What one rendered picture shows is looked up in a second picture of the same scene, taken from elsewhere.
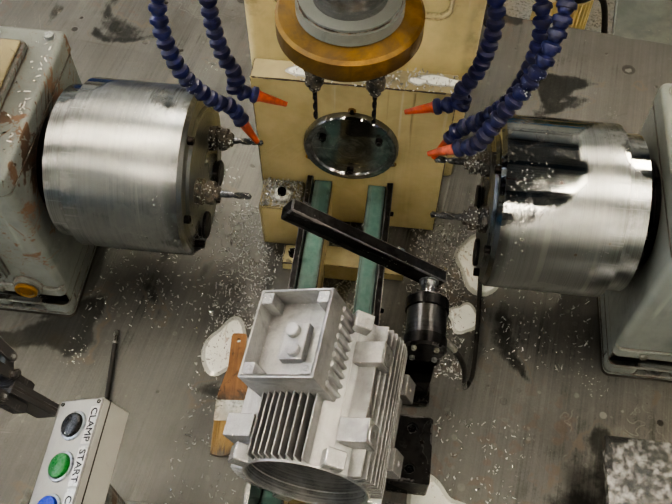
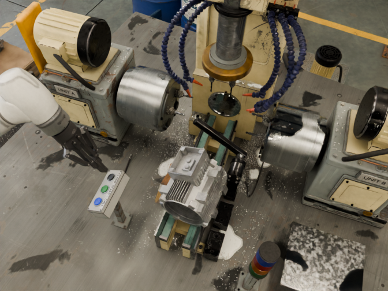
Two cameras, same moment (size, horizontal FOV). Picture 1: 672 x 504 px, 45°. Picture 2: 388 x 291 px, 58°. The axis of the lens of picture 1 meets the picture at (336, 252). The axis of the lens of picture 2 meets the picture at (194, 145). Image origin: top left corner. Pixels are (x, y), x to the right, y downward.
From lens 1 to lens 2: 28 cm
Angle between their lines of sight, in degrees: 6
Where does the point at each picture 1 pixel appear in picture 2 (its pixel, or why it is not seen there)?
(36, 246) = (110, 119)
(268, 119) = (197, 89)
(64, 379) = (110, 167)
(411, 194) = (243, 126)
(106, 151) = (139, 90)
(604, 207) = (305, 140)
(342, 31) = (222, 63)
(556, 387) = (282, 204)
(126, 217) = (141, 114)
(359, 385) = (206, 183)
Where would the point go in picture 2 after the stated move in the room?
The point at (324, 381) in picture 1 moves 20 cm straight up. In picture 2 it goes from (194, 178) to (196, 146)
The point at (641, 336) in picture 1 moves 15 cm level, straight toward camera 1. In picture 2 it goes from (315, 190) to (288, 212)
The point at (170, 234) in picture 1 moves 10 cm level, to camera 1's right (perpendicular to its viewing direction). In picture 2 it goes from (155, 122) to (179, 127)
